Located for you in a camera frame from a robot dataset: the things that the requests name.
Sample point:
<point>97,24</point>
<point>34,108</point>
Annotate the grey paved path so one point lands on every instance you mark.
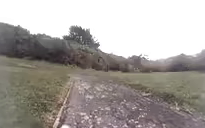
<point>106,106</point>

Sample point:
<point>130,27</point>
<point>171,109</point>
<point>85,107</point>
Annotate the row of trees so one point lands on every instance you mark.
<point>56,50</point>

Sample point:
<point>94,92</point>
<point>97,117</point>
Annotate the pale kerb strip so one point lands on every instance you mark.
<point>62,108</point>

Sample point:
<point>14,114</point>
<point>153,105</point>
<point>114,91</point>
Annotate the robot's own part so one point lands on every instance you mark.
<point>65,126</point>

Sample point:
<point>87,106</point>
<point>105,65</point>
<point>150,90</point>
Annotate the grass field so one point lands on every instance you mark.
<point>20,90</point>
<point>176,85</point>

